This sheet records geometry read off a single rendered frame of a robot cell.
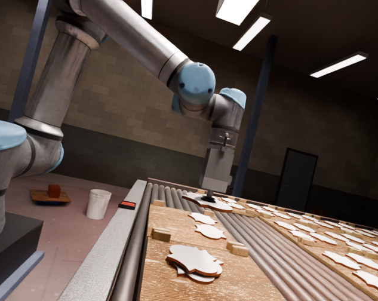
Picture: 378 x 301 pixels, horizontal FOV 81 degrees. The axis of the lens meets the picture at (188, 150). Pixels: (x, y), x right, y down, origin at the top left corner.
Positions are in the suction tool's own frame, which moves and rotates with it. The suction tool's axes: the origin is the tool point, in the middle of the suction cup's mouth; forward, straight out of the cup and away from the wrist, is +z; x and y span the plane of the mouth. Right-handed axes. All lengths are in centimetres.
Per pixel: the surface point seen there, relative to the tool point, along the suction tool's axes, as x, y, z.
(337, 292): -47, 7, 19
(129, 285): 14.3, -11.4, 18.4
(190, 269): 1.7, -7.5, 14.1
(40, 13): 334, 370, -209
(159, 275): 8.5, -8.5, 16.6
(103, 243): 25.9, 5.2, 18.7
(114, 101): 205, 510, -99
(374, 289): -62, 11, 17
